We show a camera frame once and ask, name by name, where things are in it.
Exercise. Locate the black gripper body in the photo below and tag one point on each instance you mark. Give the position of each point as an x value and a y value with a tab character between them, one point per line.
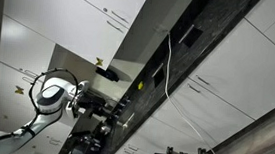
95	106

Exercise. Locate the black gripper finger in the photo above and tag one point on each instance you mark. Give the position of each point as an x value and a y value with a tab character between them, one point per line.
119	103
114	115

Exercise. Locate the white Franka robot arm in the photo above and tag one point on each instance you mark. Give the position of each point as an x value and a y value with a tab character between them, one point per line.
50	93

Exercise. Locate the small yellow object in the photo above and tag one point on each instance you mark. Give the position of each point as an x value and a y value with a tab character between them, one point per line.
140	85

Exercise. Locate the black under-cabinet device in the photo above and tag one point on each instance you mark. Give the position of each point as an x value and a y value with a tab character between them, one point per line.
107	74

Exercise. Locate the black countertop appliance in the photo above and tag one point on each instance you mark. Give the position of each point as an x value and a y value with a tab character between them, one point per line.
82	147

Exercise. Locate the yellow butterfly sticker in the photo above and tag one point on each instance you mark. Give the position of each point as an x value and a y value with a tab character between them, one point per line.
19	90
99	62

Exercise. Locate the white upper cabinet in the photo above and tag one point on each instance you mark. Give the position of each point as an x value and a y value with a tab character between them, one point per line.
65	24

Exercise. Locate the white tall cabinet panel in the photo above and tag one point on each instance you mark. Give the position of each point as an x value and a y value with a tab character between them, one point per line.
23	43
4	102

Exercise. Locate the round cabinet lock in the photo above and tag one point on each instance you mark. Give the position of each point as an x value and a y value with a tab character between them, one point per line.
105	9

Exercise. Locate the wall power outlet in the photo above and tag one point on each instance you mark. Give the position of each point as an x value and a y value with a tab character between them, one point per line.
161	29

